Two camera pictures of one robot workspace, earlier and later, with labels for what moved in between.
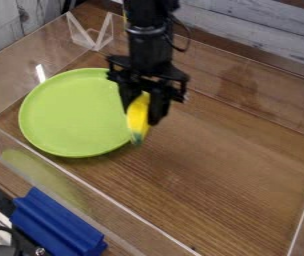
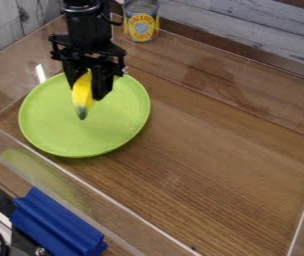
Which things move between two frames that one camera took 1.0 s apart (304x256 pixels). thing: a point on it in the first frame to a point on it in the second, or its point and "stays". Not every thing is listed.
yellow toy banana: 139,117 to 83,94
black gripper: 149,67 to 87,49
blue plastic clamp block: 54,227 stays
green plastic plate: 72,115 stays
